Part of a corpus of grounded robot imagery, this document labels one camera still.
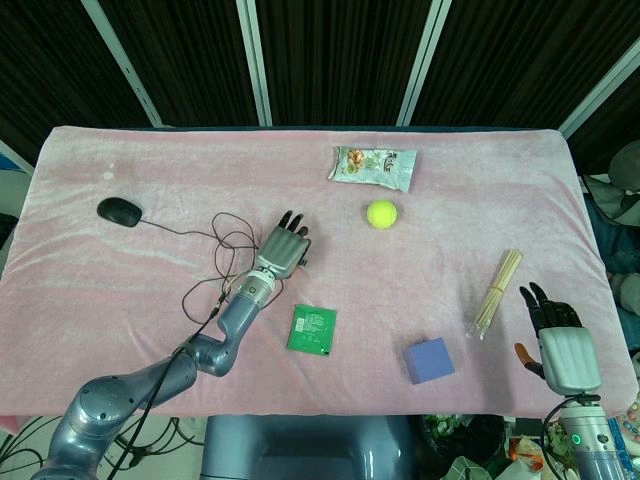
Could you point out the white frame post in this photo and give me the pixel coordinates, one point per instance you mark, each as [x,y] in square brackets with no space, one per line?
[252,62]
[126,62]
[425,62]
[600,95]

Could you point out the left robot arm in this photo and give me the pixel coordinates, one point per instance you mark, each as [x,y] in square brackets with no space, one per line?
[165,370]

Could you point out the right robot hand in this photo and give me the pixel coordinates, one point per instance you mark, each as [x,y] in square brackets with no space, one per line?
[562,350]

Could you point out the clutter of bags and packets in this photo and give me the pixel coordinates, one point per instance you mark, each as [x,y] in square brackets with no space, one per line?
[490,445]

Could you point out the pink velvet table cloth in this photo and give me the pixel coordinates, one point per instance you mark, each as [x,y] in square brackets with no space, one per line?
[320,165]

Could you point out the black computer mouse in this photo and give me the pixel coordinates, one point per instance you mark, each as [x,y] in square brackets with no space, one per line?
[119,211]

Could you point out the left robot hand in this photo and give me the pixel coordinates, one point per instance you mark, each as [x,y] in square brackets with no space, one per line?
[285,252]

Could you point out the green sachet packet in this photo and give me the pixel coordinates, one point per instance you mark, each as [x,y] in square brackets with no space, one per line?
[312,330]

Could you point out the purple foam cube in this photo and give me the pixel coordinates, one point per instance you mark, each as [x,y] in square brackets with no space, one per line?
[429,361]

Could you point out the yellow tennis ball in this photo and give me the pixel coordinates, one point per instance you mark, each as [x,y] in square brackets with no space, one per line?
[382,214]

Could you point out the black curtain backdrop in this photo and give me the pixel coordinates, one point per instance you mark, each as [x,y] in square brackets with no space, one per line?
[320,55]

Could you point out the bundle of wooden sticks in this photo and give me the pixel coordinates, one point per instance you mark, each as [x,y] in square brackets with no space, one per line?
[495,295]

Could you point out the blue-grey robot torso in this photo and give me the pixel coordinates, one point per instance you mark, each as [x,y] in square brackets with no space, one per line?
[307,447]

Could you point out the snack packet with nuts print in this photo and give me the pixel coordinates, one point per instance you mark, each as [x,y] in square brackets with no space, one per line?
[372,167]

